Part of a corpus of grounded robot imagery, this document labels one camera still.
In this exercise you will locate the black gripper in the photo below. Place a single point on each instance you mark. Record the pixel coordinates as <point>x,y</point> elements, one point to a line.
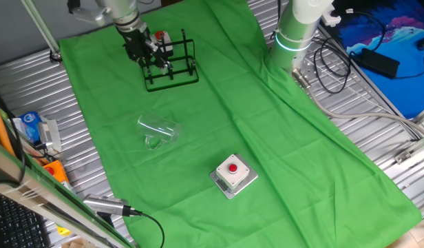
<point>138,41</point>

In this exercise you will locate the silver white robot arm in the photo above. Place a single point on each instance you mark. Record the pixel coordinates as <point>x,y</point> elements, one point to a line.
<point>294,34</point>

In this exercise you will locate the red button grey box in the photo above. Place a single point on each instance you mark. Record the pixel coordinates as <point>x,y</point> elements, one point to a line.
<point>165,43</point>

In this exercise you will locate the thin metal strut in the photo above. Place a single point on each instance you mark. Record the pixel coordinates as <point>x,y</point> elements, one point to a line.
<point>40,25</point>

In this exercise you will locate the red button box with baseplate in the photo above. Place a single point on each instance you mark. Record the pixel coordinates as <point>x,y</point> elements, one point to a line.
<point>232,174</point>

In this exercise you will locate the green cloth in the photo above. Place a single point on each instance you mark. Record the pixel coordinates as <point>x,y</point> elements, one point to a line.
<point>267,137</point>

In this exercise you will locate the blue tissue pack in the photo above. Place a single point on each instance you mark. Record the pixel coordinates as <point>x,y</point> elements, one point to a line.
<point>29,125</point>

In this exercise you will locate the orange box red button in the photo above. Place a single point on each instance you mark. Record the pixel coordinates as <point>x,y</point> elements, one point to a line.
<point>57,172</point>

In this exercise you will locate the silver robot mounting plate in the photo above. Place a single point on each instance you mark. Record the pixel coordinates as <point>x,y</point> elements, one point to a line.
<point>310,69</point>

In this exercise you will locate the white power strip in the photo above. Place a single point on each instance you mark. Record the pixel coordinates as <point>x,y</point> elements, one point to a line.
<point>330,17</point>

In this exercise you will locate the black keyboard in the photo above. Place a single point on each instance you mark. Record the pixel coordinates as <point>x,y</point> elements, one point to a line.
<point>16,224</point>

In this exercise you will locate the black power adapter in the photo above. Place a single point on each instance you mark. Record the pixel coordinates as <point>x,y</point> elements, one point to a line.
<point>377,62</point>

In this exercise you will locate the blue patterned mat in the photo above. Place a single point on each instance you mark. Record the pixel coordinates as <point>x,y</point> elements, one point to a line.
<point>398,31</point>

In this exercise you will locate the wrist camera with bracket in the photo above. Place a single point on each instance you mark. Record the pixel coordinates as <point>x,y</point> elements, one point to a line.
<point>91,15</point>

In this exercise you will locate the silver ribbed camera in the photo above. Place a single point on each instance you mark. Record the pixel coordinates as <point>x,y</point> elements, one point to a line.
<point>48,134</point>

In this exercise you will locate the silver camera on stand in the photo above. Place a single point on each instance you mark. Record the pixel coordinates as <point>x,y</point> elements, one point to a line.
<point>105,205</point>

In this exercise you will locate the aluminium frame beam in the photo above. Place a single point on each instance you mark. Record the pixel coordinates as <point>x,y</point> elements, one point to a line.
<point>26,186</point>

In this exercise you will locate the aluminium rail with bracket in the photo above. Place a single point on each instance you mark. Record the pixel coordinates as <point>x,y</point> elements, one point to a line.
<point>404,156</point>

